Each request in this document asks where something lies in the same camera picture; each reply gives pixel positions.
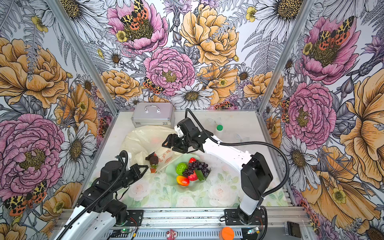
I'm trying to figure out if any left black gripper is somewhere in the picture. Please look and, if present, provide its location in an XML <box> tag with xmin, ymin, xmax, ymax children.
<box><xmin>111</xmin><ymin>164</ymin><xmax>149</xmax><ymax>192</ymax></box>

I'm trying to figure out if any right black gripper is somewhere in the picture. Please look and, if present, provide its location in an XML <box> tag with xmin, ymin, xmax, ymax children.
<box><xmin>162</xmin><ymin>132</ymin><xmax>193</xmax><ymax>154</ymax></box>

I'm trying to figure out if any green bumpy fruit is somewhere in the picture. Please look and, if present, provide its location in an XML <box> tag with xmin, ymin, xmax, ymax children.
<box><xmin>176</xmin><ymin>163</ymin><xmax>189</xmax><ymax>176</ymax></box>

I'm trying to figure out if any translucent cream plastic bag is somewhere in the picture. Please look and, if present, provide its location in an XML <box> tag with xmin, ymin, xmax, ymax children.
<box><xmin>120</xmin><ymin>126</ymin><xmax>182</xmax><ymax>172</ymax></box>

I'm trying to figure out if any purple grape bunch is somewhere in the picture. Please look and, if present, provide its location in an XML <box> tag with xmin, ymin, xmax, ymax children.
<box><xmin>182</xmin><ymin>161</ymin><xmax>211</xmax><ymax>177</ymax></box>

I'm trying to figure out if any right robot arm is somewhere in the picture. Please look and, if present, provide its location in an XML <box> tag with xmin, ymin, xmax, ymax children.
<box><xmin>162</xmin><ymin>118</ymin><xmax>273</xmax><ymax>225</ymax></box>

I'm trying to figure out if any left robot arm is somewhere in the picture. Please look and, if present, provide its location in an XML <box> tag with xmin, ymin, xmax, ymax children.
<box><xmin>55</xmin><ymin>160</ymin><xmax>149</xmax><ymax>240</ymax></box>

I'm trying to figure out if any silver metal case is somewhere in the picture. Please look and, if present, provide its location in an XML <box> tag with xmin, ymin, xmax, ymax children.
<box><xmin>131</xmin><ymin>102</ymin><xmax>175</xmax><ymax>129</ymax></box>

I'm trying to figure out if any light green plate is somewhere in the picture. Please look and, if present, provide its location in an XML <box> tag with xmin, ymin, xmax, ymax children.
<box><xmin>165</xmin><ymin>154</ymin><xmax>212</xmax><ymax>192</ymax></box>

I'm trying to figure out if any yellow orange mango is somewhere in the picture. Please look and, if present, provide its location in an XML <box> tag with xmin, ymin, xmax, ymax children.
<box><xmin>176</xmin><ymin>176</ymin><xmax>190</xmax><ymax>187</ymax></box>

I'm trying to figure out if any white bottle green cap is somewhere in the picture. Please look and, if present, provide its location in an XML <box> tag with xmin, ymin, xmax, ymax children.
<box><xmin>215</xmin><ymin>125</ymin><xmax>224</xmax><ymax>135</ymax></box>

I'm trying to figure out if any red white small object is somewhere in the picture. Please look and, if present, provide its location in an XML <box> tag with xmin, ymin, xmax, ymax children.
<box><xmin>166</xmin><ymin>230</ymin><xmax>178</xmax><ymax>240</ymax></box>

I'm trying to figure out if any orange round cap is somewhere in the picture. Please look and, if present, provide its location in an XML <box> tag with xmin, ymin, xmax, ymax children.
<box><xmin>219</xmin><ymin>227</ymin><xmax>235</xmax><ymax>240</ymax></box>

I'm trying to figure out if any green circuit board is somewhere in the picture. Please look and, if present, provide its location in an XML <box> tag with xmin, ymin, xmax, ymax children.
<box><xmin>247</xmin><ymin>227</ymin><xmax>260</xmax><ymax>235</ymax></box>

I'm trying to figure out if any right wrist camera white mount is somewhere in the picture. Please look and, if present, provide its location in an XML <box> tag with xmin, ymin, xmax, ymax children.
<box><xmin>174</xmin><ymin>126</ymin><xmax>184</xmax><ymax>138</ymax></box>

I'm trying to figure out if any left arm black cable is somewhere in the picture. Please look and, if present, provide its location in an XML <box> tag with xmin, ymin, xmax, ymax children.
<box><xmin>55</xmin><ymin>149</ymin><xmax>130</xmax><ymax>240</ymax></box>

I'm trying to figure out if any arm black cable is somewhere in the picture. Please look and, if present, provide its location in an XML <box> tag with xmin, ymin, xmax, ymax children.
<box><xmin>55</xmin><ymin>149</ymin><xmax>130</xmax><ymax>240</ymax></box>
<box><xmin>184</xmin><ymin>107</ymin><xmax>290</xmax><ymax>199</ymax></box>

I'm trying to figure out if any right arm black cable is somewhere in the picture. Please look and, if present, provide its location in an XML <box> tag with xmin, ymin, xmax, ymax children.
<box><xmin>184</xmin><ymin>107</ymin><xmax>290</xmax><ymax>199</ymax></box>

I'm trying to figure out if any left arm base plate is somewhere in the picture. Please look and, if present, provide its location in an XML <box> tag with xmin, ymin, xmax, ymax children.
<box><xmin>121</xmin><ymin>210</ymin><xmax>144</xmax><ymax>227</ymax></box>

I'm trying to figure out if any aluminium front rail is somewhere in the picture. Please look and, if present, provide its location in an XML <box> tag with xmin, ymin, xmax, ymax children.
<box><xmin>100</xmin><ymin>207</ymin><xmax>316</xmax><ymax>240</ymax></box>

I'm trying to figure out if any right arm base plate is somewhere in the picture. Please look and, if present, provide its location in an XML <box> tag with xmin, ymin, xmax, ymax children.
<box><xmin>224</xmin><ymin>208</ymin><xmax>268</xmax><ymax>226</ymax></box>

